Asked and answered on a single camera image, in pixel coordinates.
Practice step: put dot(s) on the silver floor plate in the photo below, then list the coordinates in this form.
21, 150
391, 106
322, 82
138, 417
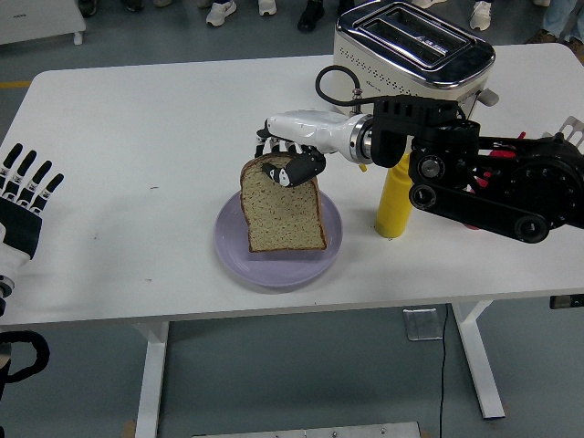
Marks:
422, 325

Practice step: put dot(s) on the white sneaker with laces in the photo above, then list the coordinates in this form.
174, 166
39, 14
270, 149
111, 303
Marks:
480, 13
221, 11

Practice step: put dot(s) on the metal toast rack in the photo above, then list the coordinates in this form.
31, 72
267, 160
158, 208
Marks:
572, 125

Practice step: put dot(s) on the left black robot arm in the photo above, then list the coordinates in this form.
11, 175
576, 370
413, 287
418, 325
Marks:
44, 356

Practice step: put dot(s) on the black table control panel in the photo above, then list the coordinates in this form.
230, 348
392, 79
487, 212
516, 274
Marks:
566, 302

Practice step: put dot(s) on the brown shoe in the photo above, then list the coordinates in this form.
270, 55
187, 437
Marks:
543, 36

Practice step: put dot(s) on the cream and chrome toaster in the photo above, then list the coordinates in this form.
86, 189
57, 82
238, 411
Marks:
360, 64

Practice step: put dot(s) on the person's leg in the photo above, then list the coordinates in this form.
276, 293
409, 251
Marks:
559, 16

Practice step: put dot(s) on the dark shoe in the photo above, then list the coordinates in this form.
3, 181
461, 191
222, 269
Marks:
132, 4
87, 7

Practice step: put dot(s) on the brown bread slice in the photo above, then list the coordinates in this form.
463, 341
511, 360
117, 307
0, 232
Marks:
283, 219

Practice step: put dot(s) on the white side table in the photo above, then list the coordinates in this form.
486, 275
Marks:
36, 18

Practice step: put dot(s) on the black shoe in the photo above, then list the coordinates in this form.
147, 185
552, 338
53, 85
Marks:
311, 16

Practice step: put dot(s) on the white table leg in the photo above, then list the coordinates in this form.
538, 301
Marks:
479, 365
150, 388

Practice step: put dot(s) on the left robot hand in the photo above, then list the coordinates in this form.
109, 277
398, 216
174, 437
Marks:
20, 223

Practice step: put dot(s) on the beige shoe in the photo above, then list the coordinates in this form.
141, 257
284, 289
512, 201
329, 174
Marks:
163, 3

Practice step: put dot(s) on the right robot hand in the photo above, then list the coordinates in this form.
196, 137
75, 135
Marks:
305, 130

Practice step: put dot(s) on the purple round plate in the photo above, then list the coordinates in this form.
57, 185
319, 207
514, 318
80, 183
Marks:
283, 269

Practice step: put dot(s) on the yellow squeeze bottle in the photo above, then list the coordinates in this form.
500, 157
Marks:
394, 210

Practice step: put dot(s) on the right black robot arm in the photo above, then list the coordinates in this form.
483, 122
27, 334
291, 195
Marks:
538, 182

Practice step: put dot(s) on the white shoe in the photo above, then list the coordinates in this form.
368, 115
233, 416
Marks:
429, 3
268, 7

